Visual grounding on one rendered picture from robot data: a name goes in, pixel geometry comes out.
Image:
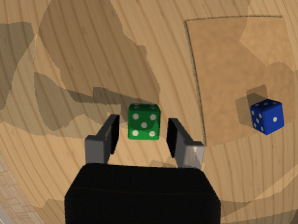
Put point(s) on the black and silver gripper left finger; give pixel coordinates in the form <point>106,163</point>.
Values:
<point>99,147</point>

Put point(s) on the green die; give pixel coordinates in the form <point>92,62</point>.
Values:
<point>144,122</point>

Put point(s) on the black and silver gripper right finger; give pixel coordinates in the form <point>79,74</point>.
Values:
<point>187,153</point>

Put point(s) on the blue die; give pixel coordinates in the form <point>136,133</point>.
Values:
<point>267,116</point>

